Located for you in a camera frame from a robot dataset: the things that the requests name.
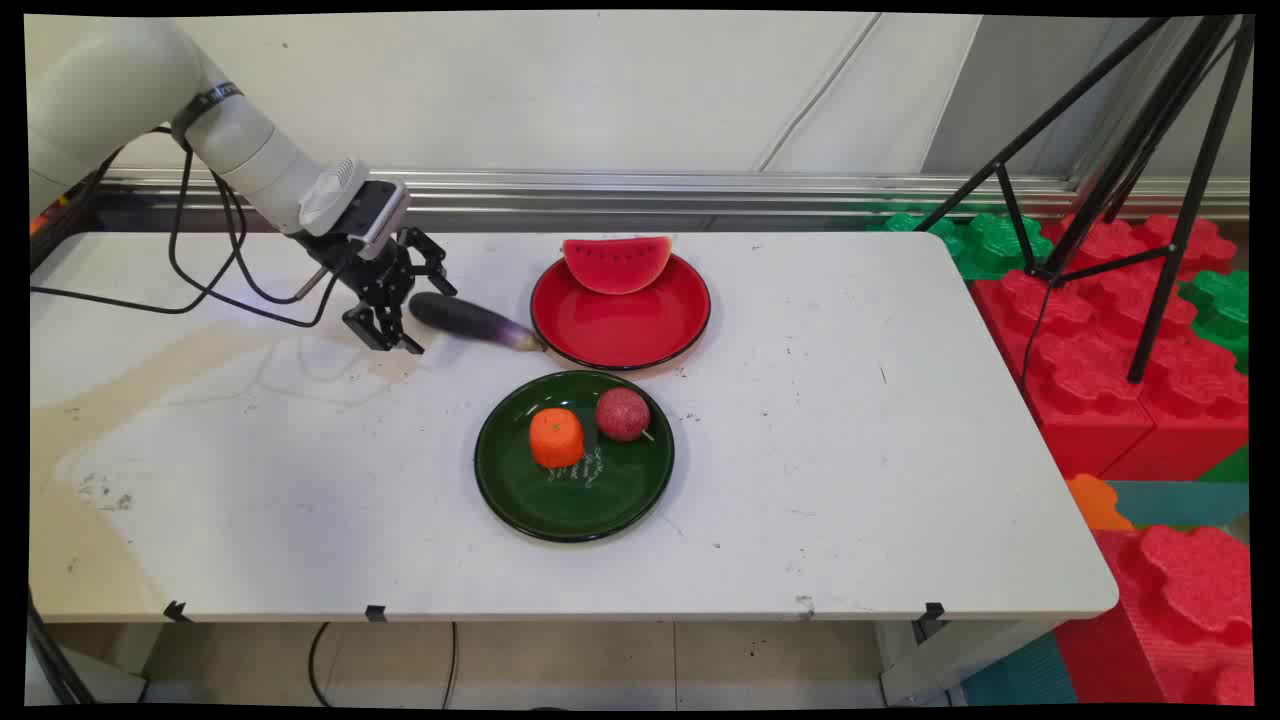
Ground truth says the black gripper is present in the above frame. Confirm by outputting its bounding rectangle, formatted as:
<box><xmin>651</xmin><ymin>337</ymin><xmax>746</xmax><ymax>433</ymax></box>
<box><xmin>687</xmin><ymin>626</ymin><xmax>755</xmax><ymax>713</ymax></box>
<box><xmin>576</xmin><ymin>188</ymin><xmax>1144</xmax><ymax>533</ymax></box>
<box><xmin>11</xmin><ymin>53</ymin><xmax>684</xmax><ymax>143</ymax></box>
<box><xmin>298</xmin><ymin>227</ymin><xmax>459</xmax><ymax>357</ymax></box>

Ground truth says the orange toy persimmon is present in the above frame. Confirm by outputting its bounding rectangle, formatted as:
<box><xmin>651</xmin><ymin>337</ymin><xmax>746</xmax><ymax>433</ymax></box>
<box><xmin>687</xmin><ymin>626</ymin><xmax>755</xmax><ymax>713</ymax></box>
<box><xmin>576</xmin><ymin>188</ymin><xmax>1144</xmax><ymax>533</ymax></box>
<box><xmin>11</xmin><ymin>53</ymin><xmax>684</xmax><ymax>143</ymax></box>
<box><xmin>529</xmin><ymin>407</ymin><xmax>586</xmax><ymax>470</ymax></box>

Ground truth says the dark purple toy eggplant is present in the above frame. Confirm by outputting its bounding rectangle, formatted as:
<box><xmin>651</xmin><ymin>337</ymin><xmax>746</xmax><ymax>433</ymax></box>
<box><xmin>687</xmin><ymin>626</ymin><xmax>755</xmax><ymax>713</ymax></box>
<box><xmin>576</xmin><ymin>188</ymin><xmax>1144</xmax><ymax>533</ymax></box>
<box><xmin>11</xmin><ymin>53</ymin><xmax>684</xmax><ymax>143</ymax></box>
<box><xmin>408</xmin><ymin>291</ymin><xmax>547</xmax><ymax>353</ymax></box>

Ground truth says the toy watermelon slice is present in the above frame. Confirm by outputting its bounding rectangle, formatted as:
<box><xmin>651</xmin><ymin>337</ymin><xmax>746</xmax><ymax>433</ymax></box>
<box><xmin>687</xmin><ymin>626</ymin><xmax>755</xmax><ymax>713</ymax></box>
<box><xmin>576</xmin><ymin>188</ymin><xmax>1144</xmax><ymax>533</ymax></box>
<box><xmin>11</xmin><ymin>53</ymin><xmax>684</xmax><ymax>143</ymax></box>
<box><xmin>561</xmin><ymin>236</ymin><xmax>673</xmax><ymax>296</ymax></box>

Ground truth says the red round plate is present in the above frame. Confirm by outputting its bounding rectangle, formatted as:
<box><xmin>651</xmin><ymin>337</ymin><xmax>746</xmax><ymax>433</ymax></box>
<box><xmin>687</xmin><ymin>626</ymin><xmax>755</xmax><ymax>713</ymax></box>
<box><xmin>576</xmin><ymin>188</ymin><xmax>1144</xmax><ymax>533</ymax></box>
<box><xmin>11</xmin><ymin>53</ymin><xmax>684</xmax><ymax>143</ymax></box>
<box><xmin>529</xmin><ymin>250</ymin><xmax>713</xmax><ymax>372</ymax></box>

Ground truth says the red toy peach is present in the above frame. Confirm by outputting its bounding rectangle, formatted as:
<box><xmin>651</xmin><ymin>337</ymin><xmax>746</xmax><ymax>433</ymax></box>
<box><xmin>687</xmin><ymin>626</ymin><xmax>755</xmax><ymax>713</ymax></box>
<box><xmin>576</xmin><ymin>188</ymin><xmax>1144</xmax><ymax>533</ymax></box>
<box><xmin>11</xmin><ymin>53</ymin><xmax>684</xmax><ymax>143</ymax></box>
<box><xmin>595</xmin><ymin>387</ymin><xmax>656</xmax><ymax>444</ymax></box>

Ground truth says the dark green round plate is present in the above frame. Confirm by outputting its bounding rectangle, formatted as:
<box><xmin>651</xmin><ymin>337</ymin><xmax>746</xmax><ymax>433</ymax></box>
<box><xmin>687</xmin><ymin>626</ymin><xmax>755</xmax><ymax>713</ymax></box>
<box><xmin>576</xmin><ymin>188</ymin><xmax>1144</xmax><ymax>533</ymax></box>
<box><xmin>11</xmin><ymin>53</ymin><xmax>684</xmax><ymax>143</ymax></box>
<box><xmin>474</xmin><ymin>370</ymin><xmax>676</xmax><ymax>544</ymax></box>

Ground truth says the black stand leg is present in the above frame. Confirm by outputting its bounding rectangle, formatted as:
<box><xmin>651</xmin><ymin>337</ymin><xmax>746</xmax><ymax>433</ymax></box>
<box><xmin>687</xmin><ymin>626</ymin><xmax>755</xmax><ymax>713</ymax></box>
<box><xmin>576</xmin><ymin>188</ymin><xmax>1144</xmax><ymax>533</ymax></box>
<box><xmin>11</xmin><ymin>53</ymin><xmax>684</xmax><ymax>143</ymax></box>
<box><xmin>25</xmin><ymin>590</ymin><xmax>98</xmax><ymax>707</ymax></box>

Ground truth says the green foam block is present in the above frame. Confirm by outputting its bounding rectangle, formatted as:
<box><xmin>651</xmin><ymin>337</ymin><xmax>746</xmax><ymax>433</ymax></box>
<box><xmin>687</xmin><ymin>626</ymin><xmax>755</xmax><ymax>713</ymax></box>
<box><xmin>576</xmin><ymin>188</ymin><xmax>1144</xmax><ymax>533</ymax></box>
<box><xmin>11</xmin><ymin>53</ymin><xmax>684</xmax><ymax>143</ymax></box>
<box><xmin>868</xmin><ymin>205</ymin><xmax>1053</xmax><ymax>282</ymax></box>
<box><xmin>1178</xmin><ymin>268</ymin><xmax>1252</xmax><ymax>373</ymax></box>

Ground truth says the large red foam block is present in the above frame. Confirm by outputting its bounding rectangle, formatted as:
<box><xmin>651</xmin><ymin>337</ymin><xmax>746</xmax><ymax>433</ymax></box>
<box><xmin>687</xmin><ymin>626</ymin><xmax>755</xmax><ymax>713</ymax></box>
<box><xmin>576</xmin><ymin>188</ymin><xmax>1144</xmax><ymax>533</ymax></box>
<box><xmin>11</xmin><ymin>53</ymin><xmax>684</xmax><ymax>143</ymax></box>
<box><xmin>1098</xmin><ymin>300</ymin><xmax>1251</xmax><ymax>483</ymax></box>
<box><xmin>973</xmin><ymin>268</ymin><xmax>1158</xmax><ymax>481</ymax></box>
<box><xmin>1053</xmin><ymin>524</ymin><xmax>1256</xmax><ymax>707</ymax></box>
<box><xmin>1040</xmin><ymin>213</ymin><xmax>1241</xmax><ymax>279</ymax></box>

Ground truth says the orange foam piece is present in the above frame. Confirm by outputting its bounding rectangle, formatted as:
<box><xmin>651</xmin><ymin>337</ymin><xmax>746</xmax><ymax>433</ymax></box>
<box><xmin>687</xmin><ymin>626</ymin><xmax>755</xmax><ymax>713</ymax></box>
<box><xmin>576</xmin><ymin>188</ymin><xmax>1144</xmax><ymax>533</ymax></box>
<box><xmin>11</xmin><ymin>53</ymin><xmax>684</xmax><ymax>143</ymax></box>
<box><xmin>1064</xmin><ymin>474</ymin><xmax>1137</xmax><ymax>532</ymax></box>

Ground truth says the teal foam mat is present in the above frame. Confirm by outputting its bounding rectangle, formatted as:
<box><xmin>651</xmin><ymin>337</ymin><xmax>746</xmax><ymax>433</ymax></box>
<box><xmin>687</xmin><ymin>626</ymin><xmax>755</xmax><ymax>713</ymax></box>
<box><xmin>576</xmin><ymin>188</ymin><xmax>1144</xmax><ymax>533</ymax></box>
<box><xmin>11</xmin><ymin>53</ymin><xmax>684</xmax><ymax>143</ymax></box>
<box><xmin>960</xmin><ymin>630</ymin><xmax>1079</xmax><ymax>707</ymax></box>
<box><xmin>1105</xmin><ymin>480</ymin><xmax>1251</xmax><ymax>531</ymax></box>

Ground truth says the black tripod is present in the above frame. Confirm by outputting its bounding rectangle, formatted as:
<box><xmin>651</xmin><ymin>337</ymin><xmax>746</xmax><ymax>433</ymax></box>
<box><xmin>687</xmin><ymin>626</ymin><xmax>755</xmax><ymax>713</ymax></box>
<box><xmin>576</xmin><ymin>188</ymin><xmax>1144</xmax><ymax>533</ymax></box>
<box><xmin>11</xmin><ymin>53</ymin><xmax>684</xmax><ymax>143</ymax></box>
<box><xmin>915</xmin><ymin>15</ymin><xmax>1256</xmax><ymax>386</ymax></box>

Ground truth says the white grey wrist camera module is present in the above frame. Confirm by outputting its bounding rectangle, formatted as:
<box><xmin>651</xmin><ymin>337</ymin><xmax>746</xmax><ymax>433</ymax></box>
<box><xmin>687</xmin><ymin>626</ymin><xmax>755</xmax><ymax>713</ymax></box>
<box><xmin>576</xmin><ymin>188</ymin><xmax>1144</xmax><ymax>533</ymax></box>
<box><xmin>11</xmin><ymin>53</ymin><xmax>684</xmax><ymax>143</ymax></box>
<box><xmin>298</xmin><ymin>157</ymin><xmax>412</xmax><ymax>262</ymax></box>

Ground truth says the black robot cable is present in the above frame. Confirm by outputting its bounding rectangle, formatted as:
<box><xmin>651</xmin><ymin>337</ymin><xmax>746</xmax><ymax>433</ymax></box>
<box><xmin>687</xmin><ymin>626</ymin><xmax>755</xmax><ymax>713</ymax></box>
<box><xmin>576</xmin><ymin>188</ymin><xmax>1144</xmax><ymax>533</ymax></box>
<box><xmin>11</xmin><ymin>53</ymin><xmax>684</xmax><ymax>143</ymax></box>
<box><xmin>168</xmin><ymin>125</ymin><xmax>347</xmax><ymax>330</ymax></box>
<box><xmin>30</xmin><ymin>150</ymin><xmax>251</xmax><ymax>316</ymax></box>

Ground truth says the silver metal wall rail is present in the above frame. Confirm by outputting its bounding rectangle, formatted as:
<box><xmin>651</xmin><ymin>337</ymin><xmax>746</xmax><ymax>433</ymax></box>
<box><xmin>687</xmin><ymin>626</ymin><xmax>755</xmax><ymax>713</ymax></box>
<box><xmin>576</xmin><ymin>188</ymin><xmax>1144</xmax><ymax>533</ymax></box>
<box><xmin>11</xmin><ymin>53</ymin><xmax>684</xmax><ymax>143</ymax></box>
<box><xmin>95</xmin><ymin>168</ymin><xmax>1251</xmax><ymax>223</ymax></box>

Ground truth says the black floor cable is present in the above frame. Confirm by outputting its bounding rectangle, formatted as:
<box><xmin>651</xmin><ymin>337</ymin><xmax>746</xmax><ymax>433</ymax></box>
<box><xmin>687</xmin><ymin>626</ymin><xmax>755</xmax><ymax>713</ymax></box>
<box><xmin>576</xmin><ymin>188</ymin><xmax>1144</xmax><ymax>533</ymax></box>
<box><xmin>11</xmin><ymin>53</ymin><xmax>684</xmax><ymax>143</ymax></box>
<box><xmin>306</xmin><ymin>621</ymin><xmax>337</xmax><ymax>707</ymax></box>

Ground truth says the white table leg frame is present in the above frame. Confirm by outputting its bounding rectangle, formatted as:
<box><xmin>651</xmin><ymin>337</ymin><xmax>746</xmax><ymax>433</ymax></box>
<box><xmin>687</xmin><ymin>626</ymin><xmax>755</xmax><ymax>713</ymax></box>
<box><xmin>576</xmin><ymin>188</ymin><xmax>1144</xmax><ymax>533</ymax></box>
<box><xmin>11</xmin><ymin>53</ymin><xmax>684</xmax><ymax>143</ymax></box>
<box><xmin>878</xmin><ymin>618</ymin><xmax>1056</xmax><ymax>707</ymax></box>

